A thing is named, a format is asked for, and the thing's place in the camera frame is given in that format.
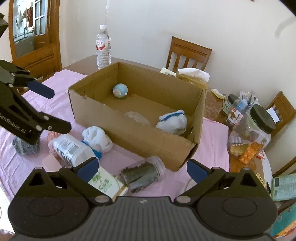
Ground red white knitted sock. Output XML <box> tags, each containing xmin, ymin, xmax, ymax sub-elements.
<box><xmin>47</xmin><ymin>132</ymin><xmax>61</xmax><ymax>160</ymax></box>

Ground green white tissue pack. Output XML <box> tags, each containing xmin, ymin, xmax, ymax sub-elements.
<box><xmin>88</xmin><ymin>167</ymin><xmax>128</xmax><ymax>201</ymax></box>

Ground white plastic bottle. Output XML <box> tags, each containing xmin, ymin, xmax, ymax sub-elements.
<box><xmin>53</xmin><ymin>134</ymin><xmax>96</xmax><ymax>167</ymax></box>

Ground grey blue knitted sock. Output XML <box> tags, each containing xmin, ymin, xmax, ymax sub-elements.
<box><xmin>12</xmin><ymin>137</ymin><xmax>40</xmax><ymax>156</ymax></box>

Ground white blue knitted sock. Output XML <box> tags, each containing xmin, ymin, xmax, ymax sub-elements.
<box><xmin>82</xmin><ymin>126</ymin><xmax>113</xmax><ymax>159</ymax></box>

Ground clear jar of dark tea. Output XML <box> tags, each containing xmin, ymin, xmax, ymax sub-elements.
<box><xmin>119</xmin><ymin>156</ymin><xmax>166</xmax><ymax>193</ymax></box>

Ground light blue round toy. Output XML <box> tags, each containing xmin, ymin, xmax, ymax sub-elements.
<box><xmin>112</xmin><ymin>83</ymin><xmax>128</xmax><ymax>98</ymax></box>

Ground clear plastic lidded container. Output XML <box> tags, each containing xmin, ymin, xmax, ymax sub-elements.
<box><xmin>125</xmin><ymin>111</ymin><xmax>150</xmax><ymax>126</ymax></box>

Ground pink tablecloth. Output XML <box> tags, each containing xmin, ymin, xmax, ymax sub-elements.
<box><xmin>1</xmin><ymin>70</ymin><xmax>229</xmax><ymax>200</ymax></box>

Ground wooden glass door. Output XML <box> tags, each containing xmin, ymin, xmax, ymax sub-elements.
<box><xmin>9</xmin><ymin>0</ymin><xmax>62</xmax><ymax>80</ymax></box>

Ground large black-lid plastic jar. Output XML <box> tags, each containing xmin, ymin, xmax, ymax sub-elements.
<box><xmin>228</xmin><ymin>104</ymin><xmax>275</xmax><ymax>159</ymax></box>

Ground orange pill blister pack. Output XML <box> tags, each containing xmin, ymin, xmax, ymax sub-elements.
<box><xmin>239</xmin><ymin>142</ymin><xmax>263</xmax><ymax>164</ymax></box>

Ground small dark-lid jar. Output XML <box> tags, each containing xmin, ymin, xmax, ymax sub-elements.
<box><xmin>222</xmin><ymin>94</ymin><xmax>239</xmax><ymax>115</ymax></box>

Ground brown cardboard box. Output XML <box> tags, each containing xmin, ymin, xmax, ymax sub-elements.
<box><xmin>68</xmin><ymin>62</ymin><xmax>206</xmax><ymax>172</ymax></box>

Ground teal packet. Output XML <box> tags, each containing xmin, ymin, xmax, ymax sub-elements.
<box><xmin>271</xmin><ymin>173</ymin><xmax>296</xmax><ymax>201</ymax></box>

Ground clear plastic water bottle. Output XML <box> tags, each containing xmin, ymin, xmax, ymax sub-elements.
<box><xmin>96</xmin><ymin>25</ymin><xmax>111</xmax><ymax>70</ymax></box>

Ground tissue box with tissue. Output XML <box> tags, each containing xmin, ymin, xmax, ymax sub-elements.
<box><xmin>176</xmin><ymin>68</ymin><xmax>210</xmax><ymax>89</ymax></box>

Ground white photo booklet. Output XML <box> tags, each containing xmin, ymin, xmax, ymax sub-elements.
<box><xmin>160</xmin><ymin>67</ymin><xmax>176</xmax><ymax>77</ymax></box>

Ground wooden chair by wall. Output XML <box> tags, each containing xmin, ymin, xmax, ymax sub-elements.
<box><xmin>166</xmin><ymin>36</ymin><xmax>212</xmax><ymax>72</ymax></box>

